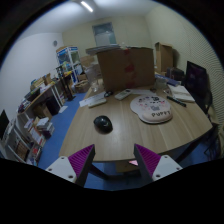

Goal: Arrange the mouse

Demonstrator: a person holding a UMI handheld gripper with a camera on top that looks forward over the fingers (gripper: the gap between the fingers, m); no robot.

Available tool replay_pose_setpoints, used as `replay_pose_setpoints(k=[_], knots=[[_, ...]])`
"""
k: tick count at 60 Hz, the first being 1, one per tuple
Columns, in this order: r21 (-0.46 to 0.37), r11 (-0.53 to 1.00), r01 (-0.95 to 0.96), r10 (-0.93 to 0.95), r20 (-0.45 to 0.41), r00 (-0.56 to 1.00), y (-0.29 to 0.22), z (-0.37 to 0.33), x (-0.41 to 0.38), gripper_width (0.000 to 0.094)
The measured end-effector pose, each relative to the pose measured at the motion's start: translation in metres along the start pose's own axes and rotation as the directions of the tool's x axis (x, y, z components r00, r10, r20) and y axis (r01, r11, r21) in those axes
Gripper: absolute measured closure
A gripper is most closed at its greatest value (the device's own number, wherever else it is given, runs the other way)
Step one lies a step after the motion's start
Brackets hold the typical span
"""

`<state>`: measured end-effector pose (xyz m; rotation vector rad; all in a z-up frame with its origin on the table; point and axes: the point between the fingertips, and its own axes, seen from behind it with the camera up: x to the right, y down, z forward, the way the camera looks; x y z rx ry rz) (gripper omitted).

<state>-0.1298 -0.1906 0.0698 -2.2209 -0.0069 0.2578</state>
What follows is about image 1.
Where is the black computer mouse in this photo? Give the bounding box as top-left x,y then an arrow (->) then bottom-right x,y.
93,115 -> 113,134

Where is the ceiling light tube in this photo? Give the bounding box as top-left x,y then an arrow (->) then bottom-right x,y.
81,1 -> 93,13

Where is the white paper sheet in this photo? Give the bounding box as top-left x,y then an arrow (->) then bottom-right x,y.
79,92 -> 105,107

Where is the white remote control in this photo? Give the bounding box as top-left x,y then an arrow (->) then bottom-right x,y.
115,89 -> 132,100

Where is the wooden side desk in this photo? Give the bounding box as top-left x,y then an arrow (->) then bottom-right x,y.
18,77 -> 73,118

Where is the pink puppy mouse pad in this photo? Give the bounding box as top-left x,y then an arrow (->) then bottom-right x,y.
130,95 -> 173,124

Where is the window with blind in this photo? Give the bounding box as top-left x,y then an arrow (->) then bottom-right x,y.
92,22 -> 116,46

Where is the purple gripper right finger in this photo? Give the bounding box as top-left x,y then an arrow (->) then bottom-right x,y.
134,144 -> 182,184

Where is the glass door display fridge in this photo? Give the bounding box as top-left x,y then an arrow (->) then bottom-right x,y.
56,46 -> 83,84

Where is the large brown cardboard box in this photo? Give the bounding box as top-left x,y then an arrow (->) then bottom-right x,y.
97,47 -> 155,91

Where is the tall cardboard box by wall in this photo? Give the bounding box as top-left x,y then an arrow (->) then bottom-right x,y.
155,42 -> 173,72

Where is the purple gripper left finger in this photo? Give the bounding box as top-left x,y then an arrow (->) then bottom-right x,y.
47,144 -> 95,187

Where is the white low bookshelf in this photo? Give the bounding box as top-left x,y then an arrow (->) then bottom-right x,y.
0,111 -> 55,166

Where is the black marker pen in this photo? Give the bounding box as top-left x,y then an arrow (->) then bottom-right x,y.
166,96 -> 187,107

